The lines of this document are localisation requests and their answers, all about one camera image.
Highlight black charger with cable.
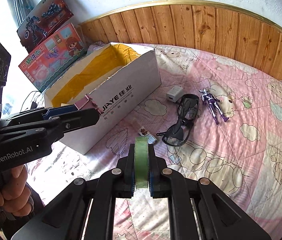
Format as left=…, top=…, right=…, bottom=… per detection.
left=20, top=90, right=42, bottom=112

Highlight small white tube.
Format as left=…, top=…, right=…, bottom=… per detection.
left=138, top=126, right=157, bottom=145

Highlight pink hair clip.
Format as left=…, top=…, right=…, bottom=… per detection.
left=74, top=94, right=104, bottom=114

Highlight pink cartoon bed quilt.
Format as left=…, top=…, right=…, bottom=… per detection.
left=27, top=45, right=282, bottom=239

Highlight black glasses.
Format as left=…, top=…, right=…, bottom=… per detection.
left=156, top=94, right=199, bottom=147

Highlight green tape roll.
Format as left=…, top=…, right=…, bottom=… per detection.
left=134, top=137, right=148, bottom=189

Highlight white cardboard box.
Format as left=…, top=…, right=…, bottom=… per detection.
left=44, top=43, right=161, bottom=154

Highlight wooden headboard panel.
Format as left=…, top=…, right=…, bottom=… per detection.
left=81, top=0, right=282, bottom=80

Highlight white power adapter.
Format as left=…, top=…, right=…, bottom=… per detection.
left=166, top=86, right=184, bottom=102

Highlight person left hand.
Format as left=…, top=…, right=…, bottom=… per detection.
left=0, top=165, right=33, bottom=217

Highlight dark robot toy box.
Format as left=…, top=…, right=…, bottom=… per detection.
left=17, top=0, right=73, bottom=53

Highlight purple silver action figure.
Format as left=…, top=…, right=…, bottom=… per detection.
left=199, top=88, right=229, bottom=125

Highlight pink toy box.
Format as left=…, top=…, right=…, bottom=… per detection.
left=19, top=23, right=87, bottom=92

